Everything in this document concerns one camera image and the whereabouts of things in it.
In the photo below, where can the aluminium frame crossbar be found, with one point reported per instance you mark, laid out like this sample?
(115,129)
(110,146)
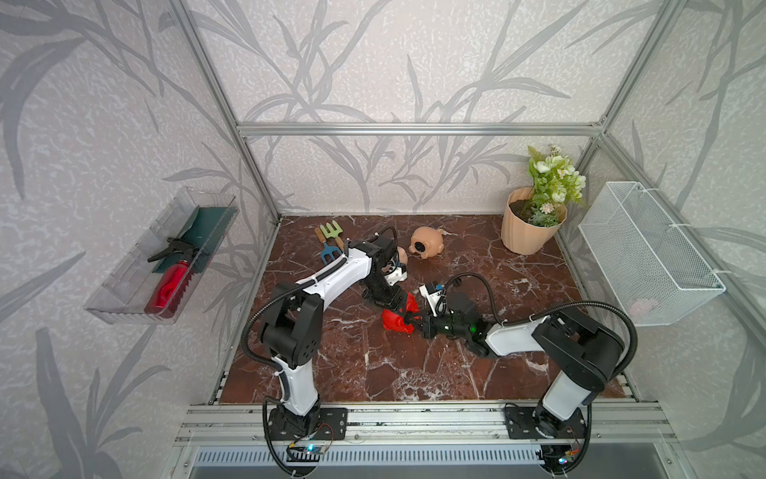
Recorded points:
(247,130)

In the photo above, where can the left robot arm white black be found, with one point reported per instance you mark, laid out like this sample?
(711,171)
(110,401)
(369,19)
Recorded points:
(297,413)

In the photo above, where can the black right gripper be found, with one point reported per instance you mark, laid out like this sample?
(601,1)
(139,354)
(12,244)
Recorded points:
(424,327)

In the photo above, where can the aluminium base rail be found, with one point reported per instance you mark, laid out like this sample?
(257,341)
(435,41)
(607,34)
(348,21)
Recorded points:
(427,432)

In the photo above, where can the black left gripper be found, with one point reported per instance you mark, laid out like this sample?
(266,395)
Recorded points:
(391,300)

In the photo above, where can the pink piggy bank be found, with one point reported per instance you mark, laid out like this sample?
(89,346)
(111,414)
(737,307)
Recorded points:
(402,257)

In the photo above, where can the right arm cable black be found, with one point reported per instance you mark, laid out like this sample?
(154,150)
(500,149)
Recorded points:
(592,342)

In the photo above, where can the clear plastic wall tray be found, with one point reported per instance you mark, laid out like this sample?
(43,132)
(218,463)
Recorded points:
(153,282)

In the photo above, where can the pink object in basket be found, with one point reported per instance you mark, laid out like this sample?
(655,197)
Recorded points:
(642,308)

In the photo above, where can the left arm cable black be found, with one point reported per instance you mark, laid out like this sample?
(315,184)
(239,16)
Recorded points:
(286,332)

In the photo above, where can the green toy garden rake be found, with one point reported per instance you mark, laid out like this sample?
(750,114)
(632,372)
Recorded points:
(333,232)

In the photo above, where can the peach flower pot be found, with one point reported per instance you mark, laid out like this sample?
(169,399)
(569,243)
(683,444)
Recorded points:
(521,237)

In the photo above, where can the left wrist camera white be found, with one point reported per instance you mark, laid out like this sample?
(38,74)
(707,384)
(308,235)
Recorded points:
(394,275)

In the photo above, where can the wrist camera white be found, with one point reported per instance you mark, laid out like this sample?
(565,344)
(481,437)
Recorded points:
(394,275)
(435,296)

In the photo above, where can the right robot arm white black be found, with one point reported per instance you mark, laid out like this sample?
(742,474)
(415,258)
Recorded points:
(560,409)

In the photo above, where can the green trowel in tray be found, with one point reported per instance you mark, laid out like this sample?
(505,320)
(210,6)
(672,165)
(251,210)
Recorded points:
(202,235)

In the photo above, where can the red piggy bank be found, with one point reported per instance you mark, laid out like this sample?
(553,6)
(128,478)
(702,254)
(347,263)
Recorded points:
(404,317)

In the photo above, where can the red spray bottle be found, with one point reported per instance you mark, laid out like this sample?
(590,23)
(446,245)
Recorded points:
(167,296)

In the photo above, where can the artificial green white plant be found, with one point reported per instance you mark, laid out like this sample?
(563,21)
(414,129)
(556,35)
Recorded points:
(556,184)

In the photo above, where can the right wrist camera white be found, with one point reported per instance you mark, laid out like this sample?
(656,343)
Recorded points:
(435,296)

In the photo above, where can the blue toy garden fork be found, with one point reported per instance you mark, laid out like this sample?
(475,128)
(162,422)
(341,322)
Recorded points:
(330,252)

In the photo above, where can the white wire mesh basket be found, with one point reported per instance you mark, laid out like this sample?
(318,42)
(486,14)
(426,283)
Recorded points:
(644,254)

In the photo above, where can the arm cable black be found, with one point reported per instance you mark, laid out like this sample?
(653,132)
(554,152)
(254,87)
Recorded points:
(286,332)
(592,342)

